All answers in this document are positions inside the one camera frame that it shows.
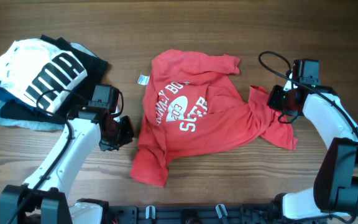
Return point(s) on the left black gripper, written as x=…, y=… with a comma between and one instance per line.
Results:
x=124, y=132

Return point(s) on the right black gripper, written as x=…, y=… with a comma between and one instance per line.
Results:
x=276, y=99

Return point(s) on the red printed t-shirt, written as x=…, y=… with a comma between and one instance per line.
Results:
x=191, y=108

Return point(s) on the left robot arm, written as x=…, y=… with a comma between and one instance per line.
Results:
x=42, y=198

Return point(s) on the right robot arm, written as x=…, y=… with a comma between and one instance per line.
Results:
x=335, y=190

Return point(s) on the black folded garment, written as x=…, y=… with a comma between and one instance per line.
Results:
x=89, y=68

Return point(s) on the white folded shirt black letters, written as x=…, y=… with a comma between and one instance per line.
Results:
x=39, y=73

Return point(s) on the light blue folded garment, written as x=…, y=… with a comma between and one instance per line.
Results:
x=14, y=122

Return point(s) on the dark blue folded garment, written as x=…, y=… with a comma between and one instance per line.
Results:
x=3, y=95

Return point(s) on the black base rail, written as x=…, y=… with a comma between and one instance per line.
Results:
x=182, y=214

